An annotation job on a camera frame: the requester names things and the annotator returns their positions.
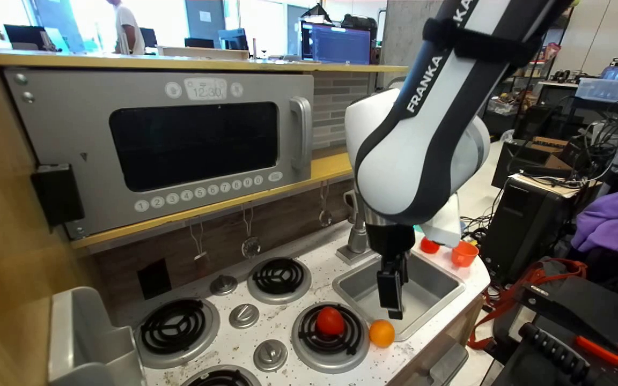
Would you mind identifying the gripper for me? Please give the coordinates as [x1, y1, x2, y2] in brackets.
[365, 223, 416, 321]

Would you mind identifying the grey microwave door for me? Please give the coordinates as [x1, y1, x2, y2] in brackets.
[3, 67, 315, 242]

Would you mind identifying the person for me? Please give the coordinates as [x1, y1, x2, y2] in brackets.
[106, 0, 146, 56]

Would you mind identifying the grey oven door handle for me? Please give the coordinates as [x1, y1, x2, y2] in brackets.
[428, 342, 469, 386]

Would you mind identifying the black wall plate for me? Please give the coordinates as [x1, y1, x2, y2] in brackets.
[137, 258, 172, 301]

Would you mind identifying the black monitor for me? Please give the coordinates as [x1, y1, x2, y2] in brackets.
[3, 24, 58, 53]

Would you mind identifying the monitor with blue screen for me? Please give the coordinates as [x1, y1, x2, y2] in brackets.
[300, 20, 373, 65]

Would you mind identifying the grey plastic holder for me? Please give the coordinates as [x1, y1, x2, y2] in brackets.
[47, 286, 146, 386]

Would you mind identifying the grey microwave door handle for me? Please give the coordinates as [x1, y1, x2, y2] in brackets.
[289, 96, 314, 172]

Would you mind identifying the red toy tomato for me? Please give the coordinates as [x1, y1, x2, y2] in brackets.
[315, 306, 346, 338]

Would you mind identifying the toy kitchen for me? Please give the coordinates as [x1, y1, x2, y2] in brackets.
[0, 51, 492, 386]

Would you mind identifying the grey toy sink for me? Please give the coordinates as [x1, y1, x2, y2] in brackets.
[333, 249, 467, 343]

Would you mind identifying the black tool with orange grip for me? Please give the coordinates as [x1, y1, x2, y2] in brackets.
[517, 283, 618, 386]

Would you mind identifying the black computer tower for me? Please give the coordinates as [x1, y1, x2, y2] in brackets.
[480, 175, 576, 284]

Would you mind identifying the purple cloth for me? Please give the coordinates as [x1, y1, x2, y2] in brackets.
[570, 186, 618, 254]

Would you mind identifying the clear plastic bin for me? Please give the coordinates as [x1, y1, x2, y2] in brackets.
[575, 77, 618, 103]

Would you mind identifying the toy stove burner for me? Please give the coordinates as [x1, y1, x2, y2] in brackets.
[134, 297, 220, 370]
[179, 365, 262, 386]
[247, 257, 313, 305]
[291, 301, 370, 375]

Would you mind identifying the orange toy ball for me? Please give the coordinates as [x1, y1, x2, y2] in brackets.
[368, 319, 396, 348]

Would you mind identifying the silver stove knob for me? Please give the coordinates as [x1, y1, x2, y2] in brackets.
[253, 338, 289, 373]
[228, 303, 260, 330]
[210, 274, 239, 297]

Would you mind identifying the orange strap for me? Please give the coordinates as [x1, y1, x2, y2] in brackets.
[467, 258, 589, 350]

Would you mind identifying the cardboard box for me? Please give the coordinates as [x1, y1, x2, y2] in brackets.
[529, 136, 573, 172]

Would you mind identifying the orange bowl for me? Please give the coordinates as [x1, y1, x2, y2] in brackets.
[451, 241, 480, 268]

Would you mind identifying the grey toy tap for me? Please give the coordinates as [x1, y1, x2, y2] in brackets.
[335, 189, 377, 266]

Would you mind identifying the office chair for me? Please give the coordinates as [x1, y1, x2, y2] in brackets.
[217, 27, 249, 52]

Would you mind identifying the black box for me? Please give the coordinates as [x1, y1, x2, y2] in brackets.
[31, 163, 86, 233]

